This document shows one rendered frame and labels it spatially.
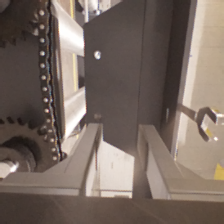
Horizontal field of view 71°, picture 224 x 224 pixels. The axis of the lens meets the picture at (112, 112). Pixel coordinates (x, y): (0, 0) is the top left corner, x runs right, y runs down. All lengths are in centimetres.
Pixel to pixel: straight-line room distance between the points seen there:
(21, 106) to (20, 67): 8
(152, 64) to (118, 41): 8
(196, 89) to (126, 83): 1017
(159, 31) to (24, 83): 29
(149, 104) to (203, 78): 1023
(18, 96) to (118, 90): 21
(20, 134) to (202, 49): 1030
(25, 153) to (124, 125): 20
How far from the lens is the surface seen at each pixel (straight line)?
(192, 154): 1192
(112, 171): 1153
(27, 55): 36
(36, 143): 34
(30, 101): 37
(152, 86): 35
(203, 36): 1051
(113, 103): 34
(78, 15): 134
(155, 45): 35
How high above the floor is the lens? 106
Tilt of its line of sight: 2 degrees down
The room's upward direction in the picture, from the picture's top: 92 degrees clockwise
